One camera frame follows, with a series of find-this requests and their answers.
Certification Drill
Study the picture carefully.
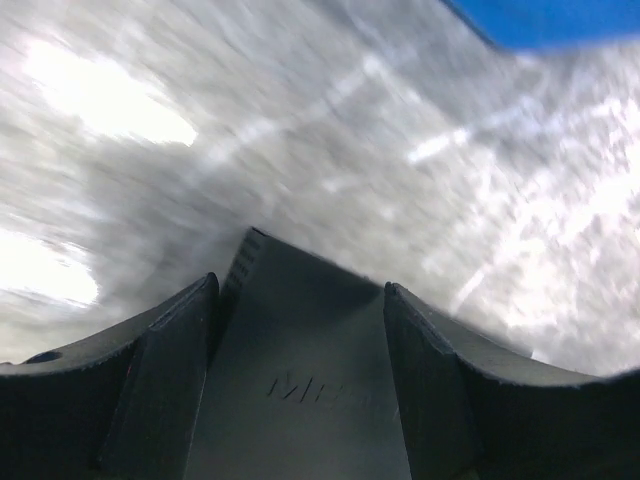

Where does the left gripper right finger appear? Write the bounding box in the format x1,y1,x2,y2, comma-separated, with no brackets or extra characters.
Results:
383,284,639,479

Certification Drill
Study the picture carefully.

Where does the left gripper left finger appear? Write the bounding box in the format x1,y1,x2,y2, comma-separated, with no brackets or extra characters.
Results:
1,274,219,479

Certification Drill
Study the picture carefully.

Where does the black network switch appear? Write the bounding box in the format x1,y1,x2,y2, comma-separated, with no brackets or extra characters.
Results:
187,229,410,479

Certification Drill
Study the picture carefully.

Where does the blue plastic bin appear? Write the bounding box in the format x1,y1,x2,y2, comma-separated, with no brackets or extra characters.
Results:
446,0,639,52

